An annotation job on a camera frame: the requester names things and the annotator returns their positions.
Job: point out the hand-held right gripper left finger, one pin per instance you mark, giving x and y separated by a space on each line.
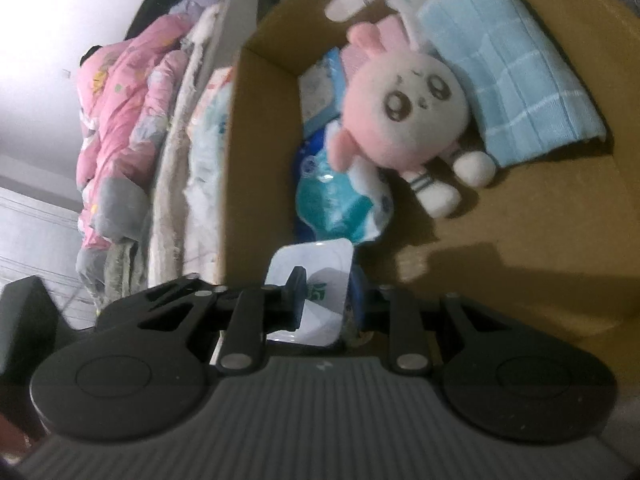
298 294

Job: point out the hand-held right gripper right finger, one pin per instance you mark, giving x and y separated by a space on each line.
357 302

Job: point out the white rounded packet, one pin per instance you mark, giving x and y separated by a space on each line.
325 265

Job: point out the blue tissue pack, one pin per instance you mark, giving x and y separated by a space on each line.
335 200

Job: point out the large cardboard box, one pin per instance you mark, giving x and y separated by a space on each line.
525 240

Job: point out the pink plush doll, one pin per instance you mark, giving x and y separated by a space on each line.
410 105

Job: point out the blue and white box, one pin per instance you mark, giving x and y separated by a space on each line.
320 90

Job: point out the blue quilted towel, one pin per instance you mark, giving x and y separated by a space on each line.
510 60

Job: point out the grey plush pillow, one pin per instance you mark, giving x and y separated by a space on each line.
117 205

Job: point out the white ruffled blanket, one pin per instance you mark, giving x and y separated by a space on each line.
172 185

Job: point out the pink floral quilt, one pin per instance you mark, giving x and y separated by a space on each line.
125 110

